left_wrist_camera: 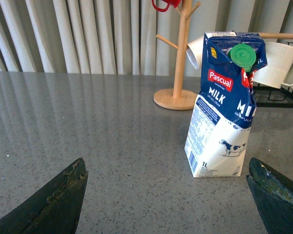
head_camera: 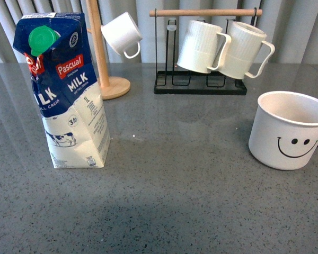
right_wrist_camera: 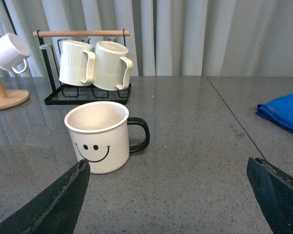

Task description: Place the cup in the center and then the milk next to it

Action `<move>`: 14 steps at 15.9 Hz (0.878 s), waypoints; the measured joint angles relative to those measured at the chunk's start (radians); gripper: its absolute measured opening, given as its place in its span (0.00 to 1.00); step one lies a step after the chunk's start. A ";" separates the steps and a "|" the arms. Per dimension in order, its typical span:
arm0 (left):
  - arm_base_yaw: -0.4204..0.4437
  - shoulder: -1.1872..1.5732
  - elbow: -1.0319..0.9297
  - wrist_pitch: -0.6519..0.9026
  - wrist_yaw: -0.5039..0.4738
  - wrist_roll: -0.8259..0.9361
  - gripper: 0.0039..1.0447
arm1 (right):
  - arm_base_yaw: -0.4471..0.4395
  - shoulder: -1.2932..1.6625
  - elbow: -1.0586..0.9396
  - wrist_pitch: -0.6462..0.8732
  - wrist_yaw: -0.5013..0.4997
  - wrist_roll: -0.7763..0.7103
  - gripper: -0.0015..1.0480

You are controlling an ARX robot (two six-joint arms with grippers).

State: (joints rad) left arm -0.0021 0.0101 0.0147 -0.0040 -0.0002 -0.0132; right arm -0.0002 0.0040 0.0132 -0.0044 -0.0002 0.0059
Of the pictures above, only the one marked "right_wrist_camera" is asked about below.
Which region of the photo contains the black wire mug rack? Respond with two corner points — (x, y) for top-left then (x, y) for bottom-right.
(33, 29), (131, 105)

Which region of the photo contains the cream ribbed mug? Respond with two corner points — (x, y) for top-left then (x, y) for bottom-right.
(59, 40), (96, 86)
(93, 41), (133, 91)

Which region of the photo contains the grey curtain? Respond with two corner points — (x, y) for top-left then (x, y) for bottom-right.
(0, 0), (293, 77)

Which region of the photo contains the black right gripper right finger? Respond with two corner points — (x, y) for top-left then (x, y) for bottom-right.
(247, 157), (293, 234)

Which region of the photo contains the cream ribbed mug right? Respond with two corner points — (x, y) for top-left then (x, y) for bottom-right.
(93, 41), (133, 91)

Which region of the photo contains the white hanging mug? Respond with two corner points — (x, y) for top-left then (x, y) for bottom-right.
(0, 33), (31, 74)

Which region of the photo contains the cream ribbed mug left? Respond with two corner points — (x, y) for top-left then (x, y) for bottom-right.
(59, 40), (96, 86)

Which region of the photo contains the white smiley face mug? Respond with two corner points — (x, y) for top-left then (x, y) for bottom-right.
(64, 101), (150, 175)

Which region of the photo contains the blue cloth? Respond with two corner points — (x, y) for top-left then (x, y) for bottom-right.
(257, 93), (293, 130)

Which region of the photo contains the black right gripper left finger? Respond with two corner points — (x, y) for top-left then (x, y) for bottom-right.
(0, 159), (90, 234)

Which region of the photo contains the wooden mug tree stand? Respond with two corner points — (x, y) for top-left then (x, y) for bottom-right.
(0, 79), (29, 110)

